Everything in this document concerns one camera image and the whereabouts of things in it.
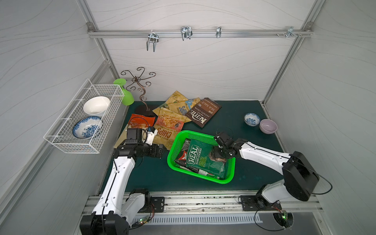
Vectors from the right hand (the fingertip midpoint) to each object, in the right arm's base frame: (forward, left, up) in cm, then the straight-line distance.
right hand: (216, 152), depth 87 cm
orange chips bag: (+22, +33, -3) cm, 40 cm away
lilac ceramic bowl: (+23, -39, -4) cm, 45 cm away
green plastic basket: (+8, +22, +4) cm, 24 cm away
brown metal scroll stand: (+35, +51, +28) cm, 68 cm away
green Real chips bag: (-4, +11, 0) cm, 12 cm away
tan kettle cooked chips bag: (+7, +32, -3) cm, 32 cm away
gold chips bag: (+48, +30, 0) cm, 57 cm away
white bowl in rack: (+8, +63, +31) cm, 70 cm away
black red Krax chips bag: (-3, +20, -2) cm, 21 cm away
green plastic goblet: (+27, +58, +17) cm, 66 cm away
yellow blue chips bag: (+37, +27, -3) cm, 46 cm away
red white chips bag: (+24, +59, -4) cm, 64 cm away
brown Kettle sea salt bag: (+33, +9, -2) cm, 34 cm away
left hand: (-4, +33, +11) cm, 35 cm away
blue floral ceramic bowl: (+29, -29, -4) cm, 41 cm away
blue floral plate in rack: (-5, +62, +29) cm, 69 cm away
